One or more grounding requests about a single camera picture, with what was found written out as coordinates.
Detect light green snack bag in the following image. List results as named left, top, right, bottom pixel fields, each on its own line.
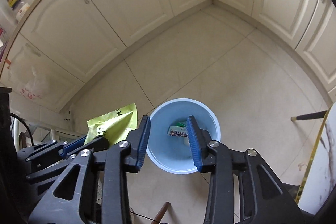
left=84, top=103, right=138, bottom=146

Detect blue trash bin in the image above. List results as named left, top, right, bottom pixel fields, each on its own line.
left=146, top=98, right=221, bottom=174

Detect milk carton box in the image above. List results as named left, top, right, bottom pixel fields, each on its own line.
left=167, top=126, right=188, bottom=138

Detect cream lower kitchen cabinets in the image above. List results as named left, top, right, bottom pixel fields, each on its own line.
left=1, top=0, right=335, bottom=112

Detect round marble table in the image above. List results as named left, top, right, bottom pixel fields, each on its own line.
left=295, top=105, right=335, bottom=215

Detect hanging clear plastic bag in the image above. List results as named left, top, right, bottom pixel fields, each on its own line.
left=19, top=65, right=51, bottom=100

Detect chair leg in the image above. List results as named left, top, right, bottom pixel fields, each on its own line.
left=290, top=110, right=327, bottom=122

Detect jar on counter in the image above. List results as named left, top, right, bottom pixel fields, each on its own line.
left=7, top=0, right=30, bottom=22

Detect black cable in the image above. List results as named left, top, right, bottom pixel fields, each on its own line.
left=10, top=112, right=35, bottom=147

